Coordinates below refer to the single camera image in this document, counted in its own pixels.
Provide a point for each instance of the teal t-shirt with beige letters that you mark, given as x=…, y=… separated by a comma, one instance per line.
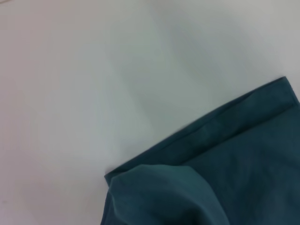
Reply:
x=222, y=175

